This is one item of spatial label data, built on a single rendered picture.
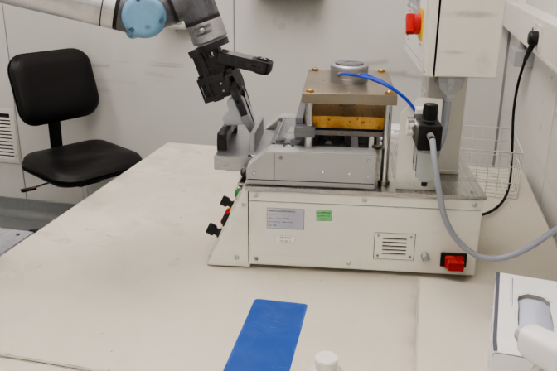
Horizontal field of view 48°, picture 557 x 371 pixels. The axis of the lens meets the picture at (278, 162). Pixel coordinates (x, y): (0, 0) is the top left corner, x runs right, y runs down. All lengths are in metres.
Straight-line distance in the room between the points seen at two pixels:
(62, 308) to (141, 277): 0.17
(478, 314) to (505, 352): 0.22
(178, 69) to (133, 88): 0.26
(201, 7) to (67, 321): 0.65
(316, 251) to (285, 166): 0.18
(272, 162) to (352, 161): 0.15
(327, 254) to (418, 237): 0.18
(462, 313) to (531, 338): 0.51
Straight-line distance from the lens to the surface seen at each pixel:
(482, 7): 1.16
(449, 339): 1.03
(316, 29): 2.82
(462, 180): 1.30
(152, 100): 3.12
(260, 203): 1.22
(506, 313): 0.98
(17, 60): 3.01
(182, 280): 1.25
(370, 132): 1.23
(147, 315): 1.15
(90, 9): 1.17
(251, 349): 1.05
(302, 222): 1.22
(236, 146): 1.32
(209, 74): 1.32
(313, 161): 1.19
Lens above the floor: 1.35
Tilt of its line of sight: 18 degrees down
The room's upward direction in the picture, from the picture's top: 1 degrees clockwise
